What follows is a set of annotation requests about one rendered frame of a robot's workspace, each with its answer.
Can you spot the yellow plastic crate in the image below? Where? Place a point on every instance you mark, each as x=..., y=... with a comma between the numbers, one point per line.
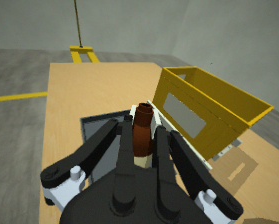
x=196, y=113

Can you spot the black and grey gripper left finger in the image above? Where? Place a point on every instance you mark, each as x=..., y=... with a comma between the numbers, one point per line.
x=64, y=179

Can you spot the dark grey square tray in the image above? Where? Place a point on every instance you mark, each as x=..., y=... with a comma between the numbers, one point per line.
x=89, y=125

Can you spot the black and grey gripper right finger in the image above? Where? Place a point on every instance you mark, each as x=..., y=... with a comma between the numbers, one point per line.
x=213, y=199

